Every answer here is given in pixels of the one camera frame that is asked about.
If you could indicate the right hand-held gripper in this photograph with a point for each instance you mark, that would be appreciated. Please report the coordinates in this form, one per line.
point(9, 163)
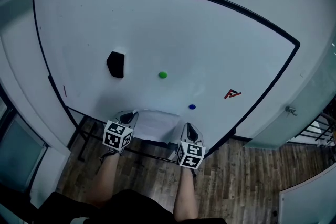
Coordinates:
point(191, 154)

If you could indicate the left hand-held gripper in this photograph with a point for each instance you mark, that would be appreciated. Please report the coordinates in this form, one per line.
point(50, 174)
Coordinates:
point(116, 136)

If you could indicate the white sheet of paper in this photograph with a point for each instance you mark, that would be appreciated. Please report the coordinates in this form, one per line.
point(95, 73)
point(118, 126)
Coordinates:
point(155, 124)

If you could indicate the white whiteboard with black frame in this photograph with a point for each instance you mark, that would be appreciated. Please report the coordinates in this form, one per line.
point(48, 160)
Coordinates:
point(183, 42)

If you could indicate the person's left forearm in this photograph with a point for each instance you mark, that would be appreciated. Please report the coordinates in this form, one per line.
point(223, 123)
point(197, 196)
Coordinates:
point(107, 181)

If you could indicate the person's right forearm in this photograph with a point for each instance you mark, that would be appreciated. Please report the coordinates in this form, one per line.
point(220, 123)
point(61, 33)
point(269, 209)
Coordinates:
point(186, 194)

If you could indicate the black whiteboard eraser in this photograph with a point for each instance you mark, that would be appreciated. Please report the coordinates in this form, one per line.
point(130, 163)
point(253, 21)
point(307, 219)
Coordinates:
point(116, 65)

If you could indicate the blue round magnet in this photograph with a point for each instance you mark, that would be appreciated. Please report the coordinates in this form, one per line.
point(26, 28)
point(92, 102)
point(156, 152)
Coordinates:
point(192, 107)

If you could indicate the green round magnet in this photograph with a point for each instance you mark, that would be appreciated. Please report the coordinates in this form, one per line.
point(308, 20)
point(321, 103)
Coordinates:
point(163, 75)

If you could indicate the person's black clothing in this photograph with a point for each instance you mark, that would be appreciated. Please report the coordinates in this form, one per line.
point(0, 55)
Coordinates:
point(131, 208)

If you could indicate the metal door lock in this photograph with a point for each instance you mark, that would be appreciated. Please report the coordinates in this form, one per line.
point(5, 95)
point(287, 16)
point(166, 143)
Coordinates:
point(291, 110)

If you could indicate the frosted glass window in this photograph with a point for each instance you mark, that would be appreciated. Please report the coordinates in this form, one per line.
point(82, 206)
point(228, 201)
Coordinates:
point(18, 149)

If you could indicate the black metal railing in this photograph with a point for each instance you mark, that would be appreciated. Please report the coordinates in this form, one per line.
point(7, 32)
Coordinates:
point(319, 128)

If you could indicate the white cabinet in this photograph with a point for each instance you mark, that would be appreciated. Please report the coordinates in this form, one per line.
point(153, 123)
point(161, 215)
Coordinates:
point(307, 199)

